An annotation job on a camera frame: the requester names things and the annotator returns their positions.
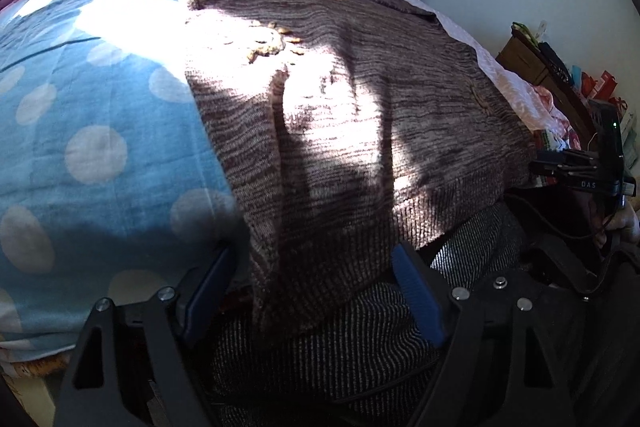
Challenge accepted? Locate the person's right hand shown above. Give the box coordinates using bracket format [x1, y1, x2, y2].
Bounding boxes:
[602, 206, 640, 245]

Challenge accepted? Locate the polka dot bed blanket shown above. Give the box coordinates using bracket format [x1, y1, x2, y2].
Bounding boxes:
[0, 0, 556, 365]

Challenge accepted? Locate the dark bag on cabinet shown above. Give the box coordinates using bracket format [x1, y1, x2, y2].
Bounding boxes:
[539, 41, 573, 82]

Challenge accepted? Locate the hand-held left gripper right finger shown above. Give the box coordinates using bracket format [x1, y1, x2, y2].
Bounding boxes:
[391, 241, 576, 427]

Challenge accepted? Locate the wooden bedside cabinet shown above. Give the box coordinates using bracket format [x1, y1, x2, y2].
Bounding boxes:
[496, 26, 598, 145]

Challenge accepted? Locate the person's striped grey top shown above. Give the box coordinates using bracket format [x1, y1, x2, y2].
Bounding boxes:
[210, 202, 533, 419]

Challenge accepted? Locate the floral red bed sheet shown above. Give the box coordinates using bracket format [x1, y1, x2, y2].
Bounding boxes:
[527, 84, 583, 150]

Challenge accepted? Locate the brown knit sweater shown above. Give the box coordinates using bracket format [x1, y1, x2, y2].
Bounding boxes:
[175, 0, 538, 340]

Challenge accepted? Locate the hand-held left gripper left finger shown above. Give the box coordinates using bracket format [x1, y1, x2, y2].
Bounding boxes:
[56, 245, 237, 427]

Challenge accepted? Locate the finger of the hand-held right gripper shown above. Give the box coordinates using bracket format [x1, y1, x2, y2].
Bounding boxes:
[529, 149, 603, 194]

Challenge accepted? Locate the black cable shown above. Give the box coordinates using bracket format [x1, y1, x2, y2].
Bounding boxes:
[505, 189, 623, 300]

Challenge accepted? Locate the green item on cabinet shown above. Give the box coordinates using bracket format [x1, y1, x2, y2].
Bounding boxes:
[510, 22, 541, 45]

